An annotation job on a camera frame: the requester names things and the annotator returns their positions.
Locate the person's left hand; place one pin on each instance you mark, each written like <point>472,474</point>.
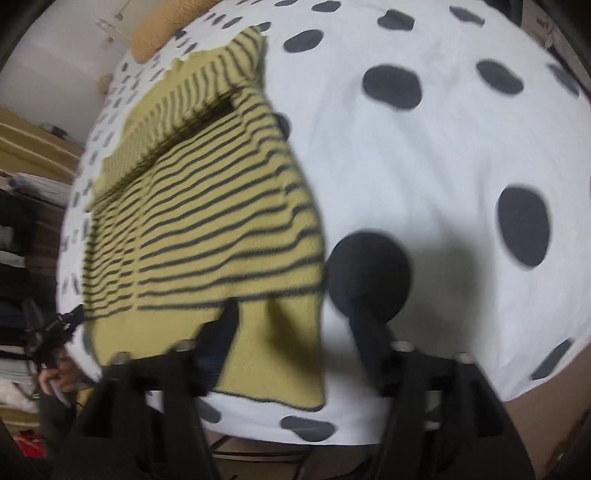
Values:
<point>62,374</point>

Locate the clothes on rack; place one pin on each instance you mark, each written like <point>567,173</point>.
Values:
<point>18,277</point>

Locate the orange quilted pillow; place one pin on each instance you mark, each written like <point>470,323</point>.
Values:
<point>161,27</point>

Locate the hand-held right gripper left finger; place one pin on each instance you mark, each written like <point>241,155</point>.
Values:
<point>217,341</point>

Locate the yellow curtain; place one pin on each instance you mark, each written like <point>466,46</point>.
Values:
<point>32,143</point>

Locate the round beige plush toy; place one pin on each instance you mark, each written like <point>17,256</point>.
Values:
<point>105,84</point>

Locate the yellow striped knit sweater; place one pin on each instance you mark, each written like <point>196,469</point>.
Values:
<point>207,207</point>

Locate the bed with polka dot sheet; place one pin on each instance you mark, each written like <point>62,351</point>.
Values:
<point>415,161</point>

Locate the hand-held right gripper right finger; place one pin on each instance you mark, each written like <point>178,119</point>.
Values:
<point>369,332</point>

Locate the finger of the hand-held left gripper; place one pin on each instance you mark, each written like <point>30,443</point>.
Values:
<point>55,332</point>

